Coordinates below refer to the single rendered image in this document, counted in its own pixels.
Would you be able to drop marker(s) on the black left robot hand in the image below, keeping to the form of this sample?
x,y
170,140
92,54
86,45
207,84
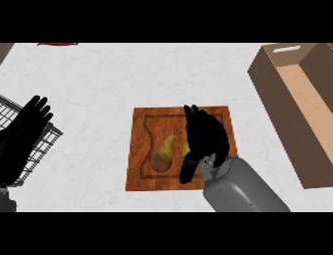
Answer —
x,y
15,142

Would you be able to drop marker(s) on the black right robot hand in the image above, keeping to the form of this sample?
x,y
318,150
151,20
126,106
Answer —
x,y
204,139

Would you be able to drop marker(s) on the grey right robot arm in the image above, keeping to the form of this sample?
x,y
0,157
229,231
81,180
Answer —
x,y
240,187

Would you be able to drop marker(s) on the yellow lemon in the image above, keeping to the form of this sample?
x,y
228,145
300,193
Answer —
x,y
183,148

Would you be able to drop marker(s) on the brown wooden cutting board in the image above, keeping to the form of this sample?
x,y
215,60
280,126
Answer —
x,y
154,146

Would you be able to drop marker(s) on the brown cardboard box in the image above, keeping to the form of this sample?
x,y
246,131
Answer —
x,y
302,116

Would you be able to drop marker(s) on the brown-green pear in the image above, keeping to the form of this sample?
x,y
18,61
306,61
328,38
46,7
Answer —
x,y
163,155

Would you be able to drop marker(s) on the dark red object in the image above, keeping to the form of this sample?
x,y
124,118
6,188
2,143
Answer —
x,y
58,44

